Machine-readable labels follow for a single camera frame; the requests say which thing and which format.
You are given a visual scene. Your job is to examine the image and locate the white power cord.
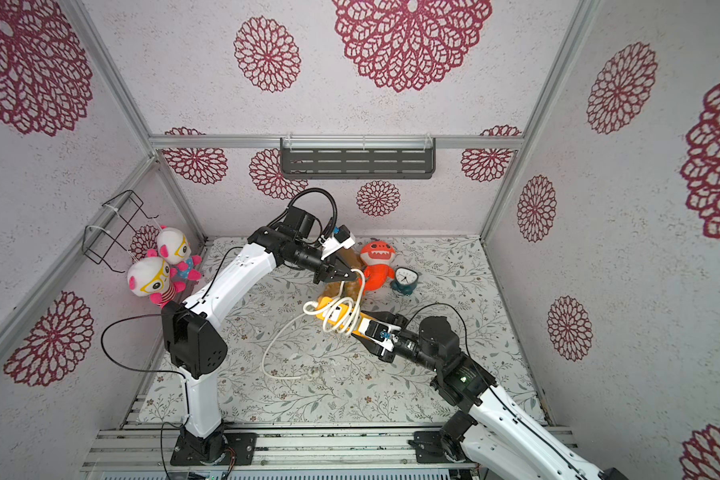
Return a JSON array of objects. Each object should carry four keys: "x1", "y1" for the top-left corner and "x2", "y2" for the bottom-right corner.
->
[{"x1": 260, "y1": 268, "x2": 367, "y2": 380}]

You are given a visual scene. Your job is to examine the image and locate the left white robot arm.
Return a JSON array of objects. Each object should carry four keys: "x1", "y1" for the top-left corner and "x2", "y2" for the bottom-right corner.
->
[{"x1": 160, "y1": 201, "x2": 361, "y2": 466}]

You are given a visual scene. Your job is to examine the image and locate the brown gingerbread plush toy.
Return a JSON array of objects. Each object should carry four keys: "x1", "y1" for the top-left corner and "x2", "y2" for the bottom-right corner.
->
[{"x1": 318, "y1": 249, "x2": 365, "y2": 299}]

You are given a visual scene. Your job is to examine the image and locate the orange power strip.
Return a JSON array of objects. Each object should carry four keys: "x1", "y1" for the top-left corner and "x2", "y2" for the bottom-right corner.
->
[{"x1": 311, "y1": 297, "x2": 372, "y2": 338}]

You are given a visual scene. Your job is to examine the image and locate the red shark plush toy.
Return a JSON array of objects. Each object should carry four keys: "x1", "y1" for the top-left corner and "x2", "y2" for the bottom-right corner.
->
[{"x1": 360, "y1": 240, "x2": 397, "y2": 291}]

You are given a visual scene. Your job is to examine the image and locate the teal alarm clock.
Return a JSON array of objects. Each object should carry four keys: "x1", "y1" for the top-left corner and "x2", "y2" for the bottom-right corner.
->
[{"x1": 390, "y1": 267, "x2": 420, "y2": 296}]

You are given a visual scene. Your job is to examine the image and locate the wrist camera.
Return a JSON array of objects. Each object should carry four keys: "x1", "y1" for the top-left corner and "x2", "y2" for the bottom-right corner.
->
[
  {"x1": 321, "y1": 225, "x2": 356, "y2": 260},
  {"x1": 356, "y1": 318, "x2": 401, "y2": 357}
]

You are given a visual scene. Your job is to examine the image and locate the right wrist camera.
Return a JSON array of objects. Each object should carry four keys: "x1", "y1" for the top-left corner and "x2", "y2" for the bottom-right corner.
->
[{"x1": 356, "y1": 318, "x2": 401, "y2": 357}]

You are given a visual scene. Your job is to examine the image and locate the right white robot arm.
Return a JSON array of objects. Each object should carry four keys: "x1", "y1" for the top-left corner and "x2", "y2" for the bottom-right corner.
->
[{"x1": 353, "y1": 312, "x2": 626, "y2": 479}]

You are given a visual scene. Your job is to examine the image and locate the pink white plush doll rear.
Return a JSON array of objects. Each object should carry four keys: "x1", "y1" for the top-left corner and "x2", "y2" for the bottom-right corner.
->
[{"x1": 146, "y1": 226, "x2": 202, "y2": 281}]

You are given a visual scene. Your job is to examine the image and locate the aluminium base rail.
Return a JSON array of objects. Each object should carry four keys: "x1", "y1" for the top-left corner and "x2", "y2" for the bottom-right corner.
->
[{"x1": 83, "y1": 422, "x2": 589, "y2": 480}]

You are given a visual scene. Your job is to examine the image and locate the black wire basket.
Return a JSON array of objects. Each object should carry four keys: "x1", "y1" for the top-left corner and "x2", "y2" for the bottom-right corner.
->
[{"x1": 80, "y1": 189, "x2": 159, "y2": 274}]

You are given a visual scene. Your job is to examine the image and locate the grey wall shelf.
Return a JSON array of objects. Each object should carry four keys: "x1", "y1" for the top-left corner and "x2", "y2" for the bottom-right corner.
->
[{"x1": 280, "y1": 137, "x2": 436, "y2": 180}]

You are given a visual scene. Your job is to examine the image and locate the pink white plush doll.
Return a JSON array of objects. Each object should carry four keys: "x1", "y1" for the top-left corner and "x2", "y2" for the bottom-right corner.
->
[
  {"x1": 126, "y1": 256, "x2": 187, "y2": 308},
  {"x1": 146, "y1": 226, "x2": 202, "y2": 281}
]

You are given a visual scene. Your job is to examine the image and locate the pink white plush doll front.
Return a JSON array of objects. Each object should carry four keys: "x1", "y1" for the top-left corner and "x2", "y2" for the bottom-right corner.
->
[{"x1": 126, "y1": 256, "x2": 187, "y2": 308}]

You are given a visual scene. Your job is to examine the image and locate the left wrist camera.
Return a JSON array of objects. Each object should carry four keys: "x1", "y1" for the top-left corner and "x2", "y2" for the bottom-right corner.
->
[{"x1": 321, "y1": 225, "x2": 356, "y2": 260}]

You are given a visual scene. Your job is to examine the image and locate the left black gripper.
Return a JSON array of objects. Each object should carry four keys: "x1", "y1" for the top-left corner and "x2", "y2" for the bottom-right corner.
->
[{"x1": 289, "y1": 242, "x2": 359, "y2": 286}]

